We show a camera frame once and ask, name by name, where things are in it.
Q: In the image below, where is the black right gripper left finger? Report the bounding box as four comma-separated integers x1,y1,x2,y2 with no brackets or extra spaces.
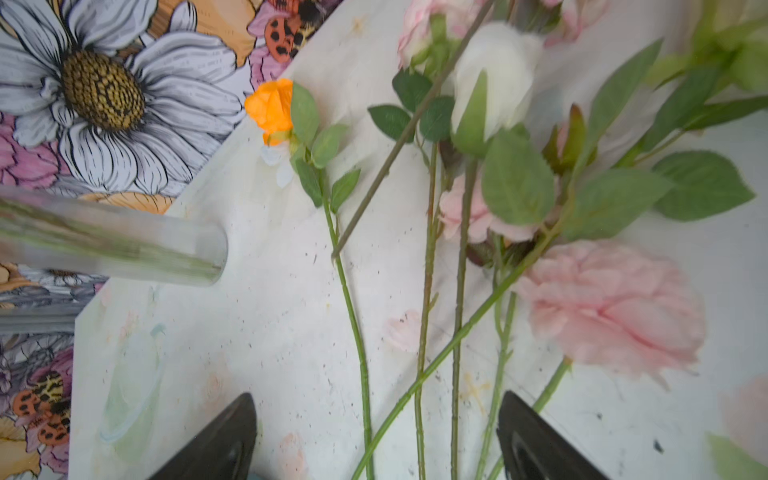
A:
150,392,257,480

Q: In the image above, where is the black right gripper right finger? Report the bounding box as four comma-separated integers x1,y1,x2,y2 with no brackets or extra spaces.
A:
496,391,608,480

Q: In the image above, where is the two pink carnations stem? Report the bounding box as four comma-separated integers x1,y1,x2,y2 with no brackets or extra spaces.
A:
437,173,709,480

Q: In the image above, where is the cream rose stem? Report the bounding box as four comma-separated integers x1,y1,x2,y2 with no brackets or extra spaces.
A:
413,20,556,480

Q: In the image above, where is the clear ribbed glass vase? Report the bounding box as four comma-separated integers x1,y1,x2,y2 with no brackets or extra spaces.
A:
1,186,228,286

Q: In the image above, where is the orange rose stem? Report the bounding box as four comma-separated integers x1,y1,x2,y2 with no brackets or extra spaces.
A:
244,77,379,480

